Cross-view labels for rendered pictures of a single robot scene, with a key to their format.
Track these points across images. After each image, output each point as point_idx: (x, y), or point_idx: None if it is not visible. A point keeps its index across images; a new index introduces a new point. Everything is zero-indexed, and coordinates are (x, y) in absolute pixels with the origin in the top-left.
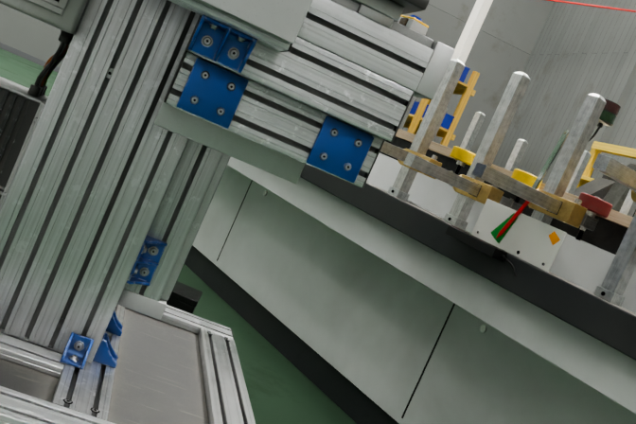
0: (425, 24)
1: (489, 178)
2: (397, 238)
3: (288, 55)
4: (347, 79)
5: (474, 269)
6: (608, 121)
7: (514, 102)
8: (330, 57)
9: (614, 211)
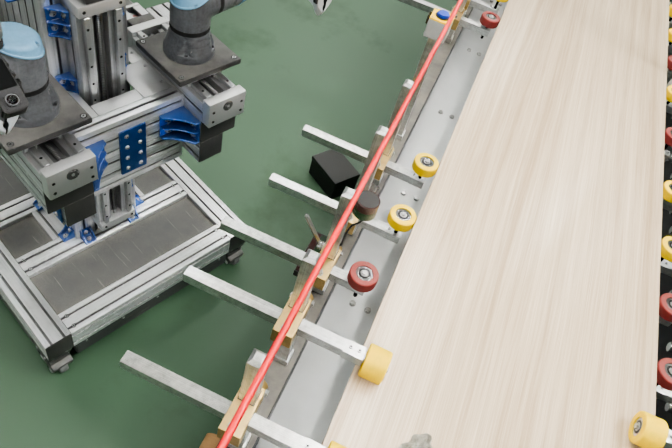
0: (445, 23)
1: (227, 231)
2: None
3: (4, 151)
4: (23, 173)
5: None
6: (356, 217)
7: (373, 153)
8: (14, 159)
9: (387, 289)
